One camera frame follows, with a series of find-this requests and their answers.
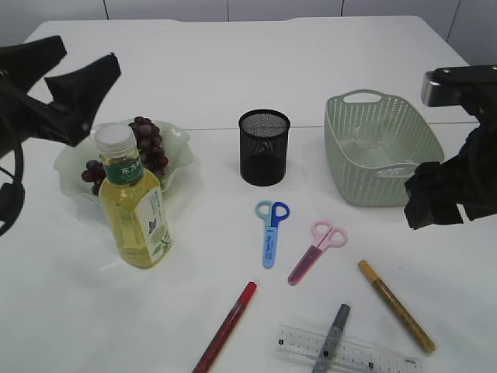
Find green plastic basket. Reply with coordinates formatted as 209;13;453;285
324;89;445;207

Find pink scissors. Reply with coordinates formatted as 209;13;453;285
287;220;348;286

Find black mesh pen holder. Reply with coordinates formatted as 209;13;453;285
238;109;290;187

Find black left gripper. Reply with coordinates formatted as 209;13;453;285
1;35;121;156

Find black cable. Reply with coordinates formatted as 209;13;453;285
0;139;26;238

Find blue scissors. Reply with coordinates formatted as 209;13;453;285
255;200;290;269

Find silver marker pen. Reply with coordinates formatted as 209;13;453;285
311;304;350;373

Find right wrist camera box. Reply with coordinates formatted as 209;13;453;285
421;64;496;107

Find gold marker pen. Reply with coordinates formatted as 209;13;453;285
358;260;437;354

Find light green wavy plate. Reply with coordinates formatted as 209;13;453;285
54;119;194;206

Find clear plastic ruler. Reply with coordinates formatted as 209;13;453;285
273;325;422;372

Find yellow tea bottle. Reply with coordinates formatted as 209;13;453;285
95;124;171;269

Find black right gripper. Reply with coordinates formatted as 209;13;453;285
404;91;496;230

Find clear plastic sheet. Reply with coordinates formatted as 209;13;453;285
339;123;406;168

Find purple grape bunch with leaves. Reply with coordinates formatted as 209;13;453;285
81;117;169;195

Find red marker pen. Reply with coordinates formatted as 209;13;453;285
192;281;257;373

